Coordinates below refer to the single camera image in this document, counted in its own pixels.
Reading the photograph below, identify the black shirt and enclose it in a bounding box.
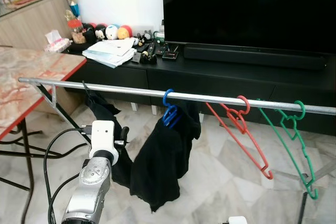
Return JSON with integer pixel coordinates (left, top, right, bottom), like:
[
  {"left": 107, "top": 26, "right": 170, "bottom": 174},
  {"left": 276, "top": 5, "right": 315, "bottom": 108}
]
[{"left": 84, "top": 90, "right": 134, "bottom": 188}]

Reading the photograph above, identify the black plastic hanger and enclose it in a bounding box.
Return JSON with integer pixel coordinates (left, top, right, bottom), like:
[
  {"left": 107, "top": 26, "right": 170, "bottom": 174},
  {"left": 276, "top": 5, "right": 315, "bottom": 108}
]
[{"left": 81, "top": 81, "right": 92, "bottom": 99}]

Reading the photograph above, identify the red plastic hanger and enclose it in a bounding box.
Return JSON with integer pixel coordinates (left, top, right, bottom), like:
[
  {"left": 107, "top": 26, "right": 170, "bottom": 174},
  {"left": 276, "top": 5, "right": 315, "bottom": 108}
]
[{"left": 205, "top": 95, "right": 275, "bottom": 180}]

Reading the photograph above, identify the blue plastic hanger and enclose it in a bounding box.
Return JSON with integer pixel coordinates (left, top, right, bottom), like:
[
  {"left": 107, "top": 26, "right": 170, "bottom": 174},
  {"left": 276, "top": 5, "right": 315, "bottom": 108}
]
[{"left": 162, "top": 89, "right": 182, "bottom": 129}]

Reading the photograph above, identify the green plastic hanger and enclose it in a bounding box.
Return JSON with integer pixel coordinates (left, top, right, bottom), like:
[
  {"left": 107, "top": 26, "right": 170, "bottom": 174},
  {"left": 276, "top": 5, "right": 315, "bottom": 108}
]
[{"left": 258, "top": 100, "right": 319, "bottom": 199}]

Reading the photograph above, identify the metal clothes rack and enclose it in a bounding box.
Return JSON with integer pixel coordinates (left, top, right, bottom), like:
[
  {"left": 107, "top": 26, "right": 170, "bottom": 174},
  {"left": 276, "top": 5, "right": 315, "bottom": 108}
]
[{"left": 18, "top": 76, "right": 336, "bottom": 224}]

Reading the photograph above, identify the black printed T-shirt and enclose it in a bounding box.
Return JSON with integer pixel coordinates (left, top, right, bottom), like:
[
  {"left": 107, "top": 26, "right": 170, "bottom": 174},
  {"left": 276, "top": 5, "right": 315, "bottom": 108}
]
[{"left": 130, "top": 101, "right": 203, "bottom": 212}]

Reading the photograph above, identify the white paper stack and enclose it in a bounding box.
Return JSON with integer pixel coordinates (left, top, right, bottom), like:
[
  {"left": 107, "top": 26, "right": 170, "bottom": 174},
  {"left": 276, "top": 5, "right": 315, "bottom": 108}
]
[{"left": 82, "top": 39, "right": 137, "bottom": 69}]

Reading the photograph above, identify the black tape dispenser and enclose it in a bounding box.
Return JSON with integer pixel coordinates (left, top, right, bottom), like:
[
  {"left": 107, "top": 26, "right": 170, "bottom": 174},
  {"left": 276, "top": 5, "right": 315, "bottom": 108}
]
[{"left": 141, "top": 43, "right": 158, "bottom": 65}]

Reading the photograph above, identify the small black box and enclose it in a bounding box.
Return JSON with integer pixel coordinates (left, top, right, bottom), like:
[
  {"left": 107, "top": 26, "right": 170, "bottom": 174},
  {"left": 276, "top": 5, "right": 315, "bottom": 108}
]
[{"left": 161, "top": 46, "right": 181, "bottom": 60}]

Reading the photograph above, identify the small mouse figurine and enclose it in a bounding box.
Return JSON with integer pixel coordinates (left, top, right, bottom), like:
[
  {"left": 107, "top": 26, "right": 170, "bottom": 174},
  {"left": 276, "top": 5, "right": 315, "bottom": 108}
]
[{"left": 136, "top": 34, "right": 149, "bottom": 46}]

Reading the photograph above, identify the black television console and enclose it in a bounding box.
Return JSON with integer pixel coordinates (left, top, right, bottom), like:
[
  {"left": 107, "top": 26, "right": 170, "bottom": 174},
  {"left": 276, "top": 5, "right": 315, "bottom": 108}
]
[{"left": 62, "top": 46, "right": 336, "bottom": 135}]

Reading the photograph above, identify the orange red plush toy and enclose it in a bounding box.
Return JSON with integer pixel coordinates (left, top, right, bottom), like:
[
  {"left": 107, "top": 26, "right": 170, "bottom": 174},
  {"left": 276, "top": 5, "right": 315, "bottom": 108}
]
[{"left": 117, "top": 25, "right": 132, "bottom": 40}]

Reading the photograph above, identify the white blue plush toy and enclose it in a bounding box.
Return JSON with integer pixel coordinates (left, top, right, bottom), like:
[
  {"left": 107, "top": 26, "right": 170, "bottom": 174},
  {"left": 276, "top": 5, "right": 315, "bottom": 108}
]
[{"left": 105, "top": 25, "right": 120, "bottom": 41}]

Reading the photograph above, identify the black red plush toy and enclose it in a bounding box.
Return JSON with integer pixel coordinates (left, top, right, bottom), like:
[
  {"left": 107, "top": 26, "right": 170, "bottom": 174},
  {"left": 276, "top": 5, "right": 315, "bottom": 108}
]
[
  {"left": 94, "top": 24, "right": 108, "bottom": 42},
  {"left": 83, "top": 23, "right": 97, "bottom": 44}
]

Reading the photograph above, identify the marble folding table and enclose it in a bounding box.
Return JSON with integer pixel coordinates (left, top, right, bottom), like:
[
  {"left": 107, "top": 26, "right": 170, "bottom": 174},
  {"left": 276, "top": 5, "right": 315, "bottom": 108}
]
[{"left": 0, "top": 46, "right": 87, "bottom": 224}]

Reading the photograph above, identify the pink tissue box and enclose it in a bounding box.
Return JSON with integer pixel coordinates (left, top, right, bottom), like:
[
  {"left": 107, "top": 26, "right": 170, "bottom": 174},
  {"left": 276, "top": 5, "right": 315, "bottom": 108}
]
[{"left": 44, "top": 30, "right": 71, "bottom": 53}]

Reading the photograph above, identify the wooden sideboard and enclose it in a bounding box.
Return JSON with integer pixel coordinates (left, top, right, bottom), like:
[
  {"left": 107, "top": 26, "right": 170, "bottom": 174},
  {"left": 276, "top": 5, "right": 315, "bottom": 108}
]
[{"left": 0, "top": 0, "right": 74, "bottom": 51}]

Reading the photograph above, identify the gold blue trophy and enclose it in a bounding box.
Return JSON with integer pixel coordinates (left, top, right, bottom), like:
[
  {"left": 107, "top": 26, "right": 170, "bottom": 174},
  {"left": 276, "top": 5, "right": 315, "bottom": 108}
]
[{"left": 59, "top": 0, "right": 85, "bottom": 30}]

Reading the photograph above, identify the black soundbar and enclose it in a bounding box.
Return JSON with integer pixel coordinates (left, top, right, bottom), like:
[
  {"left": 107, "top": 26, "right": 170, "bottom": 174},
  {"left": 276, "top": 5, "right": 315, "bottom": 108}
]
[{"left": 183, "top": 44, "right": 327, "bottom": 71}]

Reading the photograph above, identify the black flat television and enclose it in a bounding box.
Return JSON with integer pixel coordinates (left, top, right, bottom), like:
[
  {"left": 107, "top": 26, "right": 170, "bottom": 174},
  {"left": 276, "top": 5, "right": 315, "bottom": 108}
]
[{"left": 162, "top": 0, "right": 336, "bottom": 54}]

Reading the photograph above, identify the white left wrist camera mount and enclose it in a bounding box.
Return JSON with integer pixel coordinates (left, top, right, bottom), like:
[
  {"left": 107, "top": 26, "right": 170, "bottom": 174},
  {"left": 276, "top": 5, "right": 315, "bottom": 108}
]
[{"left": 89, "top": 121, "right": 116, "bottom": 156}]

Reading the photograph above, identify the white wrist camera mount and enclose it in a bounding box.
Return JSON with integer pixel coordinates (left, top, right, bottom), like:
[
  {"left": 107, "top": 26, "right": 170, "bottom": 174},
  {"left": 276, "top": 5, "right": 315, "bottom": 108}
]
[
  {"left": 89, "top": 121, "right": 116, "bottom": 156},
  {"left": 226, "top": 216, "right": 247, "bottom": 224}
]

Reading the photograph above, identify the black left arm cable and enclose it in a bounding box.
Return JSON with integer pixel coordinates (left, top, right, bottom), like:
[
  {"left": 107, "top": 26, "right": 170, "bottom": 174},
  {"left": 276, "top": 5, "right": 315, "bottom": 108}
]
[{"left": 44, "top": 126, "right": 92, "bottom": 224}]

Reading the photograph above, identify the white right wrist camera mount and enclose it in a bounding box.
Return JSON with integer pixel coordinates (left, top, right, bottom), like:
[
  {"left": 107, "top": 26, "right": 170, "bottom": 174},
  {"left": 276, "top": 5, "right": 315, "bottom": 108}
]
[{"left": 226, "top": 216, "right": 247, "bottom": 224}]

